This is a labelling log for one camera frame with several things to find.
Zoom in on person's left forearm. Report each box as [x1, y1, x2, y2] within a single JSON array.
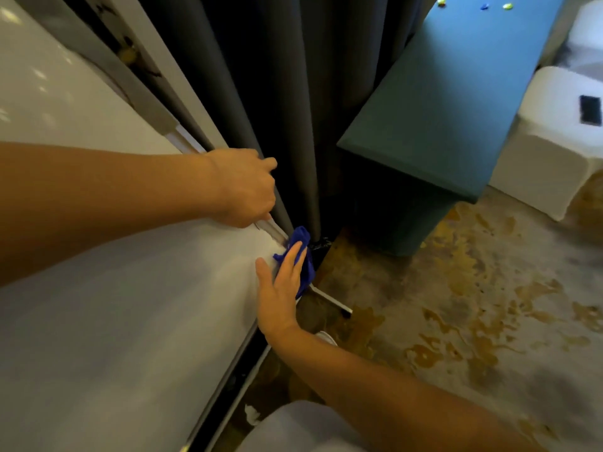
[[0, 141, 222, 288]]

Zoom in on person's right forearm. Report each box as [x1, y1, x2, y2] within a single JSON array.
[[268, 325, 549, 452]]

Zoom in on teal cloth-covered table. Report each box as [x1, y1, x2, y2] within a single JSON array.
[[336, 0, 569, 257]]

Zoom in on person's grey trousers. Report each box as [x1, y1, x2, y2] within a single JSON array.
[[236, 400, 374, 452]]

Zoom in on blue cleaning cloth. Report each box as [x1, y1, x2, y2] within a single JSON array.
[[273, 225, 316, 300]]

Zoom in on white covered chair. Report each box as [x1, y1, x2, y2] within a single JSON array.
[[555, 0, 603, 81], [489, 66, 603, 223]]

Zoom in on black phone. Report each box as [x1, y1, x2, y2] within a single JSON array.
[[579, 94, 603, 127]]

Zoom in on large white whiteboard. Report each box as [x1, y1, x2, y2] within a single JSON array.
[[0, 0, 304, 452]]

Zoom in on white whiteboard stand leg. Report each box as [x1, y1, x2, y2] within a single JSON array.
[[308, 283, 353, 317]]

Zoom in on dark grey curtain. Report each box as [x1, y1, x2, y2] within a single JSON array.
[[136, 0, 440, 245]]

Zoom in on person's right hand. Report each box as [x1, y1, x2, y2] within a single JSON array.
[[254, 240, 309, 343]]

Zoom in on person's left hand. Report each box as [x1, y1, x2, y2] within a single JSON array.
[[205, 148, 279, 229]]

